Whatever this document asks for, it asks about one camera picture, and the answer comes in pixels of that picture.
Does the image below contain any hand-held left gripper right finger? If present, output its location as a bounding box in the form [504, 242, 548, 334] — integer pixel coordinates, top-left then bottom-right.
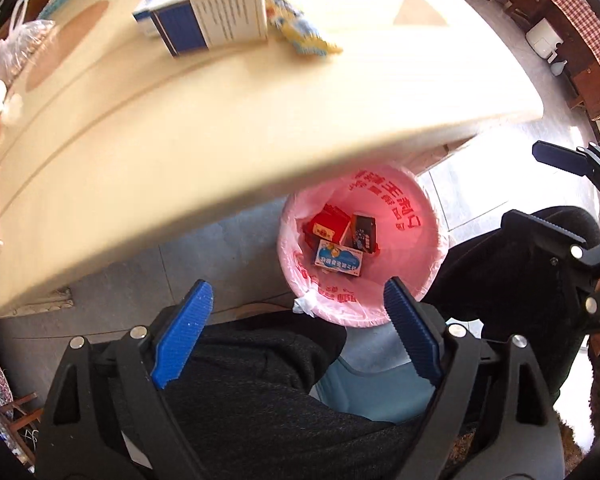
[383, 276, 566, 480]

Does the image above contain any light blue medicine box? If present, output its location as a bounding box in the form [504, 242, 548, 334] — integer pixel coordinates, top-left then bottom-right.
[313, 240, 365, 277]

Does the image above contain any red gold box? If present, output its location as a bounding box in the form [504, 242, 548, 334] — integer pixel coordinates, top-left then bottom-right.
[302, 203, 351, 248]

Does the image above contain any blue white medicine box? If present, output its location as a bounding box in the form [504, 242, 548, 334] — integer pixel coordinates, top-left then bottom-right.
[150, 0, 270, 58]

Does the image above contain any yellow snack wrapper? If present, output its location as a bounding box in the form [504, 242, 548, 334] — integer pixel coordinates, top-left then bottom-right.
[266, 0, 343, 61]

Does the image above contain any wooden side table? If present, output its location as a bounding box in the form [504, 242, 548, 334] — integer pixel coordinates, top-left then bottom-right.
[485, 0, 600, 121]

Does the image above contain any black box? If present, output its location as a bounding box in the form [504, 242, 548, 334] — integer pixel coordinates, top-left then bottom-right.
[348, 213, 381, 256]

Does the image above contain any red checkered cloth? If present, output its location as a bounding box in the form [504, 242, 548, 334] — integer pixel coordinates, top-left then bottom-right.
[522, 0, 600, 98]

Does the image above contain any white appliance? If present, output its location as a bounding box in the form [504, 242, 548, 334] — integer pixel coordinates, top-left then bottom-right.
[525, 17, 563, 63]

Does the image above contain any clear plastic bag of peanuts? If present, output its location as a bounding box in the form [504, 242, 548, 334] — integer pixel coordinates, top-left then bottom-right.
[0, 0, 58, 86]

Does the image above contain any light blue stool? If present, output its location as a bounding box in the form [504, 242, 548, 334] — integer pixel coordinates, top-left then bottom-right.
[312, 320, 433, 423]

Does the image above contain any wooden stool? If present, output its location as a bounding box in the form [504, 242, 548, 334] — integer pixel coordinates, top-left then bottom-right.
[0, 392, 46, 461]

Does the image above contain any pink trash bin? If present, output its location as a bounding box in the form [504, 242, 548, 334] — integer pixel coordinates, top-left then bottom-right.
[276, 162, 451, 328]

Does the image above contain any white tissue ball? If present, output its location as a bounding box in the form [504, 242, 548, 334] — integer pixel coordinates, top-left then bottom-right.
[0, 80, 25, 123]

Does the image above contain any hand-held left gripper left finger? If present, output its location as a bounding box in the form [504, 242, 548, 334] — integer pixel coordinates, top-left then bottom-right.
[34, 280, 216, 480]

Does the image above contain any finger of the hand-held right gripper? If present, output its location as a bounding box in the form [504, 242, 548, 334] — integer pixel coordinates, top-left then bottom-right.
[532, 141, 598, 177]
[501, 209, 588, 281]

